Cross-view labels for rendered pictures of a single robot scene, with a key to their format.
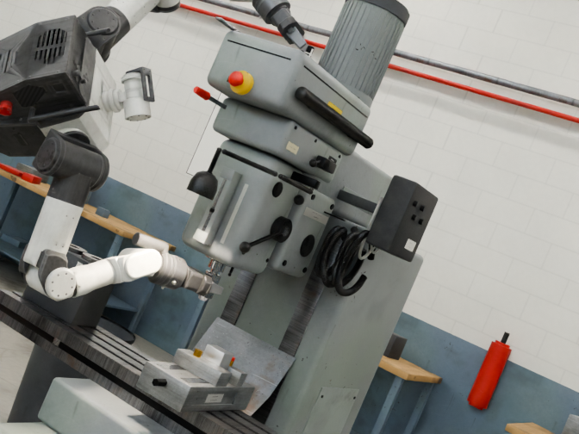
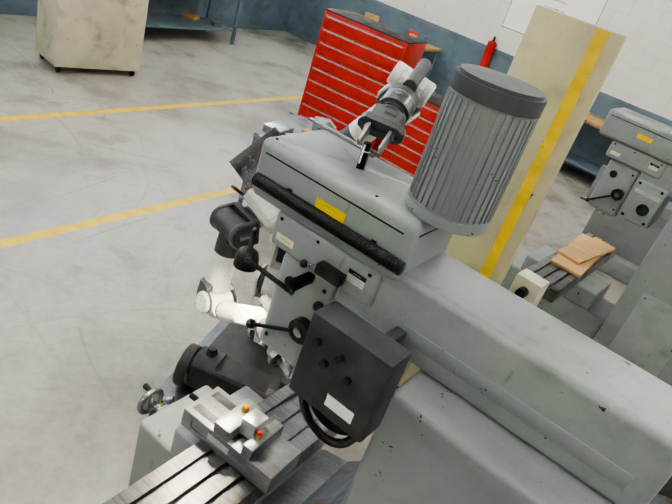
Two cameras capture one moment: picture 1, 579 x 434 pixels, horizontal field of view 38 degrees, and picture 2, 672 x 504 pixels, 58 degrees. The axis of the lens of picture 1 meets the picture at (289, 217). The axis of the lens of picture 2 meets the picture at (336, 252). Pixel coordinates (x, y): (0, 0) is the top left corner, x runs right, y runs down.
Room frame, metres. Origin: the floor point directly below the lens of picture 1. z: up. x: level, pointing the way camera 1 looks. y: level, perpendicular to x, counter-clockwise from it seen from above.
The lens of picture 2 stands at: (2.26, -1.30, 2.41)
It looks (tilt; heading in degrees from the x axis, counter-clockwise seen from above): 28 degrees down; 88
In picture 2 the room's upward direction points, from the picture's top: 19 degrees clockwise
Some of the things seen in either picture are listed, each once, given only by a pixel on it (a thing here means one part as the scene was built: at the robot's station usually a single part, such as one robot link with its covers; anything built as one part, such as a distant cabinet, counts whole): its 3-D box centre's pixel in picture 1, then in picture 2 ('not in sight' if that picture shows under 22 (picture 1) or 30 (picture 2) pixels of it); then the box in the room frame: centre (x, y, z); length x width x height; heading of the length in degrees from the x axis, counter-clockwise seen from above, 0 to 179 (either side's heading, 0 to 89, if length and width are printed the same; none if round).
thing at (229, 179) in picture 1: (217, 206); not in sight; (2.22, 0.19, 1.45); 0.04 x 0.04 x 0.21; 60
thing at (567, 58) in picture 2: not in sight; (479, 237); (3.09, 1.70, 1.15); 0.52 x 0.40 x 2.30; 150
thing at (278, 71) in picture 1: (293, 96); (355, 197); (2.33, 0.12, 1.81); 0.47 x 0.26 x 0.16; 150
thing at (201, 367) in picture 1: (202, 367); (238, 419); (2.20, 0.05, 1.04); 0.15 x 0.06 x 0.04; 63
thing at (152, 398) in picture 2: not in sight; (156, 406); (1.88, 0.38, 0.65); 0.16 x 0.12 x 0.12; 150
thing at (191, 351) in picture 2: not in sight; (188, 365); (1.89, 0.81, 0.50); 0.20 x 0.05 x 0.20; 79
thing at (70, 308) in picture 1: (71, 282); not in sight; (2.57, 0.54, 1.05); 0.22 x 0.12 x 0.20; 63
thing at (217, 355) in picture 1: (215, 359); (253, 424); (2.25, 0.03, 1.06); 0.06 x 0.05 x 0.06; 63
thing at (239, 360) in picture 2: not in sight; (267, 344); (2.19, 1.00, 0.59); 0.64 x 0.52 x 0.33; 79
